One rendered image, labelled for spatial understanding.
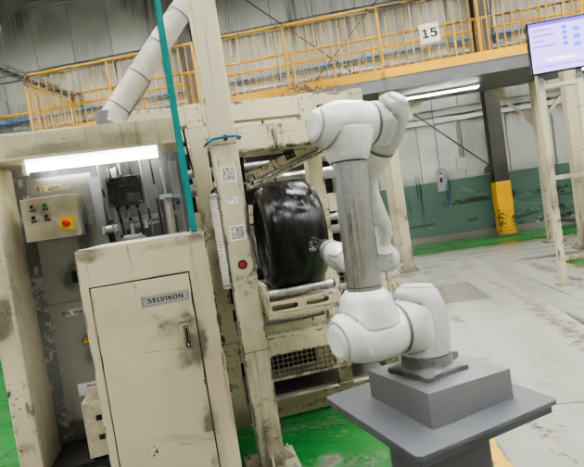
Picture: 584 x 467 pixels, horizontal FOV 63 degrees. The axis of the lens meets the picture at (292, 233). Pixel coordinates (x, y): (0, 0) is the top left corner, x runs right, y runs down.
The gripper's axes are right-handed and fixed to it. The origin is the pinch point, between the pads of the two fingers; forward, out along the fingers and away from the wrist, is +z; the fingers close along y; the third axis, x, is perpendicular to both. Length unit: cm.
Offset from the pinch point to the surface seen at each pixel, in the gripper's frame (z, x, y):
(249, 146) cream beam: 64, -44, 14
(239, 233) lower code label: 31.3, -3.3, 29.2
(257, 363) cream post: 22, 62, 30
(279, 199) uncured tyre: 20.5, -18.1, 9.5
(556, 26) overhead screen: 258, -130, -359
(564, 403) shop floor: 5, 116, -134
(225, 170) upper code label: 36, -34, 31
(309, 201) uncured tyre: 17.9, -15.6, -4.1
